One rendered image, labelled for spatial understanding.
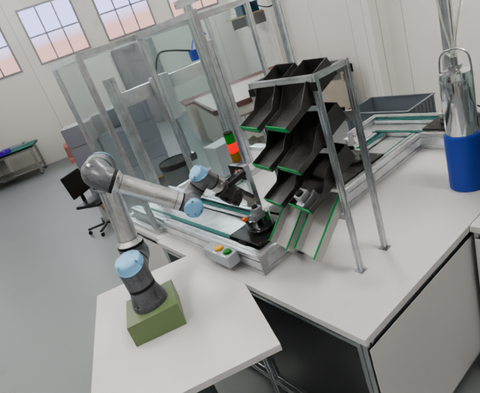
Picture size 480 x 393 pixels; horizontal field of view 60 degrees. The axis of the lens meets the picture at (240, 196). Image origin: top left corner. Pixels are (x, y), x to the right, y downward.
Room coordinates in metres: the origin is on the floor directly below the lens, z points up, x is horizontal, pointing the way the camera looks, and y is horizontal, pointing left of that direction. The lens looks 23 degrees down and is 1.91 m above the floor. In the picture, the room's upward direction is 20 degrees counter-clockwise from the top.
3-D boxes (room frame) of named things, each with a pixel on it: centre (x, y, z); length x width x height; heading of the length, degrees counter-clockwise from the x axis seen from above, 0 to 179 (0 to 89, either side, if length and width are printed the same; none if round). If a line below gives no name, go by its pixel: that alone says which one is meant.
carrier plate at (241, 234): (1.79, -0.05, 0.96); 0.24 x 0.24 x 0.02; 32
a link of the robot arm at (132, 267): (1.53, 0.52, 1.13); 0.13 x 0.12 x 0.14; 4
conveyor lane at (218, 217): (2.06, 0.09, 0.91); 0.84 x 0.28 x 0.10; 32
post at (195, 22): (2.03, -0.08, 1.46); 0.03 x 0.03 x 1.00; 32
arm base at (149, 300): (1.52, 0.51, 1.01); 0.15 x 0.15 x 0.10
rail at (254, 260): (1.95, 0.23, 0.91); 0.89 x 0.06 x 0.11; 32
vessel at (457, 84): (1.71, -1.05, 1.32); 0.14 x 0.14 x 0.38
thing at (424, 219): (2.03, -0.43, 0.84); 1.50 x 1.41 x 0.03; 32
